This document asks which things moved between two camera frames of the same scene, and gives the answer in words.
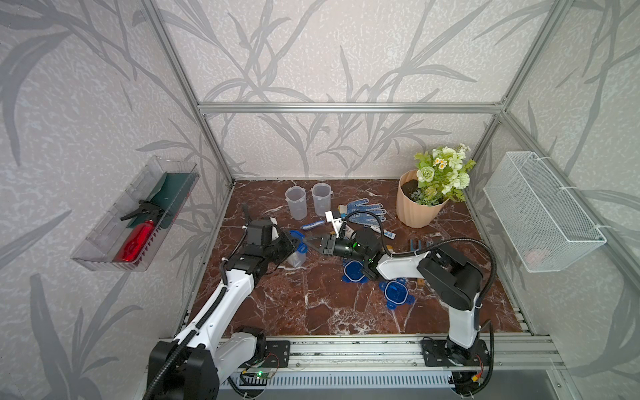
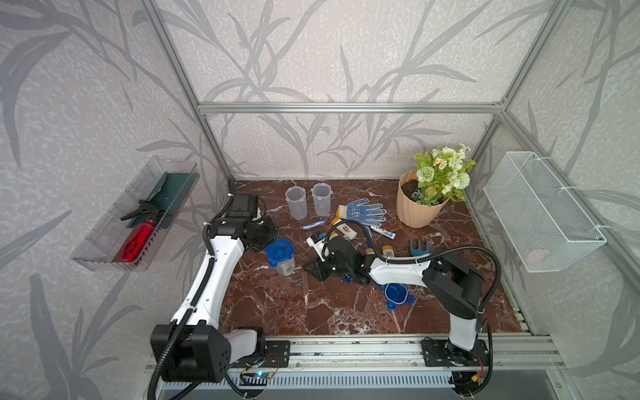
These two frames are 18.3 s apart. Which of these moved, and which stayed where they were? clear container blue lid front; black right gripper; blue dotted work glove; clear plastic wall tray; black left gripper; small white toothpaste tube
Moved: black right gripper; clear container blue lid front; black left gripper
Stayed: clear plastic wall tray; small white toothpaste tube; blue dotted work glove
